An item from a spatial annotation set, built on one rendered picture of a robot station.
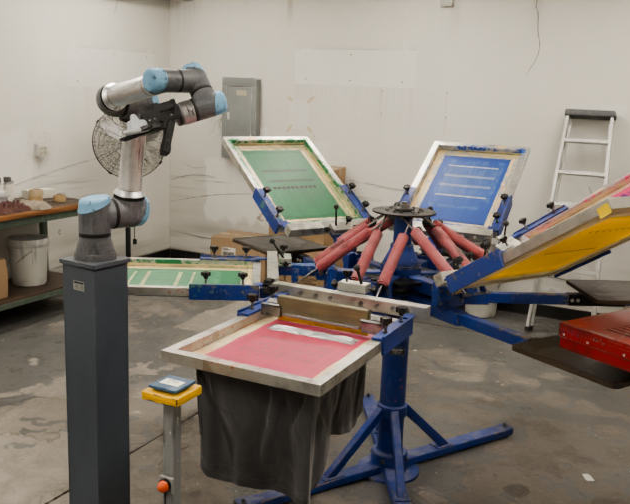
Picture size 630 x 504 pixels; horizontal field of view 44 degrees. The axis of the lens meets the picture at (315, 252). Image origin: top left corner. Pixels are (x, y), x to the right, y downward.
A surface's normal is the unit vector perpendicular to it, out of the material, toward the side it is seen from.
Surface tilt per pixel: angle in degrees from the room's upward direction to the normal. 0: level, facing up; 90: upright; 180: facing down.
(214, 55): 90
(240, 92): 90
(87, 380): 90
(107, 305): 90
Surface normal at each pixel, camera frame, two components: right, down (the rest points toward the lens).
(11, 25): 0.89, 0.12
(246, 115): -0.45, 0.17
